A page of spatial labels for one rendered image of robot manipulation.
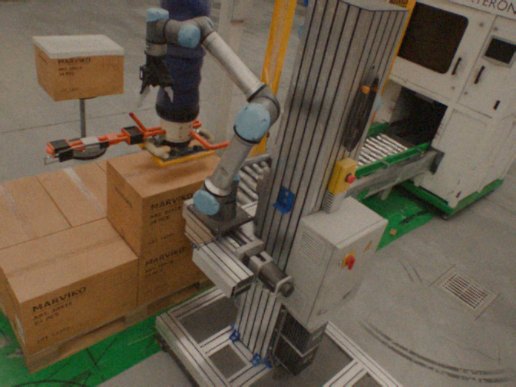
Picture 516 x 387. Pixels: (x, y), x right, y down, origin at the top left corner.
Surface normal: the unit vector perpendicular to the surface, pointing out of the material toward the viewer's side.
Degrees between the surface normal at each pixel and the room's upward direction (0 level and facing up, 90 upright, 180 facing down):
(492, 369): 0
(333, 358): 0
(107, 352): 0
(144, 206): 90
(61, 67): 90
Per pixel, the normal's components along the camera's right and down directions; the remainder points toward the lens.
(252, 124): -0.31, 0.36
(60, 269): 0.17, -0.83
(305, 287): -0.74, 0.26
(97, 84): 0.63, 0.51
